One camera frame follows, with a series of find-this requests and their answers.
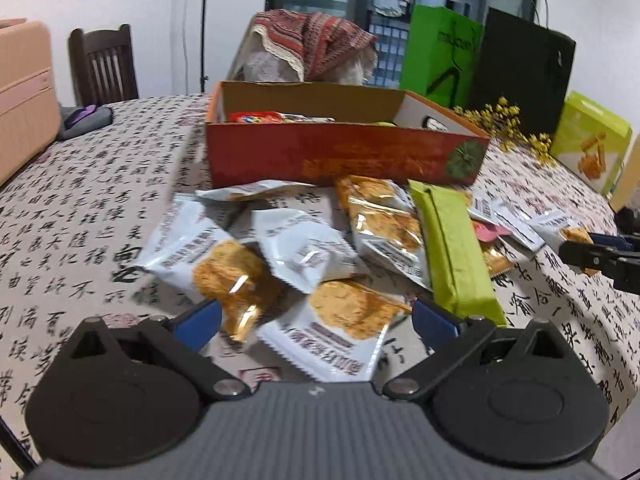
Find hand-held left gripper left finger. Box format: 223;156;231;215
65;299;252;403

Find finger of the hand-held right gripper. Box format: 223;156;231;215
559;241;640;293
589;232;640;257

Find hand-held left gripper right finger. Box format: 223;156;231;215
381;299;566;403

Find green snack packet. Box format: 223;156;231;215
407;179;508;328

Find pile of snack packets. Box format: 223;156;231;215
135;175;601;383

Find orange cardboard box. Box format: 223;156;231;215
205;81;492;188

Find light green snack carton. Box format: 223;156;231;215
550;91;634;197

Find yellow flower sprig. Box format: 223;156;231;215
452;97;557;167

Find black paper bag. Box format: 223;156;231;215
467;0;577;137

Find red snack packet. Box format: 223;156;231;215
229;111;336;125

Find grey and purple pouch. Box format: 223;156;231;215
56;104;114;141

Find green paper bag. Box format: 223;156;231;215
399;4;485;109

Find dark wooden chair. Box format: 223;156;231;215
68;24;139;107

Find pink ribbed suitcase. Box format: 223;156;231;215
0;19;62;187

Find black light stand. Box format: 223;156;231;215
199;0;211;94

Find red patterned cloth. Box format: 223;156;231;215
250;9;379;83

